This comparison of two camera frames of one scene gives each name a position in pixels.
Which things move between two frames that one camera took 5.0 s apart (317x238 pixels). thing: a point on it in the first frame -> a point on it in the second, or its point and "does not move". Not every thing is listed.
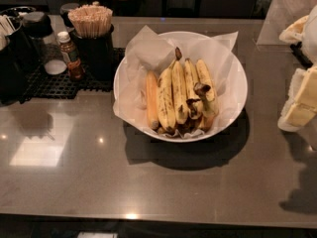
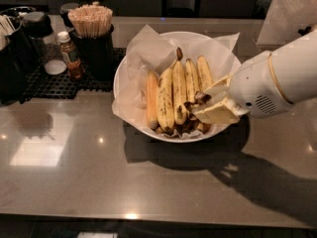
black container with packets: x=16 y=55 does not move
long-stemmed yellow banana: x=180 y=87 does not move
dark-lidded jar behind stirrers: x=64 y=10 does not move
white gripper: x=311 y=39 -> x=256 y=84
